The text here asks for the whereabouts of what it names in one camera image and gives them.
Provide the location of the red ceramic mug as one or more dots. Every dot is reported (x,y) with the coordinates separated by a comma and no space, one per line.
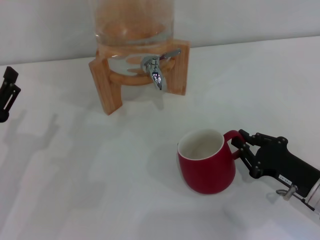
(207,175)

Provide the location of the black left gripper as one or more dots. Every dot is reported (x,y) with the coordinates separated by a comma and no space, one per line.
(3,117)

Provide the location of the chrome faucet tap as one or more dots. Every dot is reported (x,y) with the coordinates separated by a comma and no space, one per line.
(156,77)

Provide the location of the wooden dispenser stand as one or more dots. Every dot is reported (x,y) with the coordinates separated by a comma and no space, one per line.
(103,85)

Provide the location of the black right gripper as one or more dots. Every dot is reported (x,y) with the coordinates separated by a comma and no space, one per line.
(280,162)

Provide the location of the glass dispenser jar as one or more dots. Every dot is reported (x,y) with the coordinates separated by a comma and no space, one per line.
(132,25)

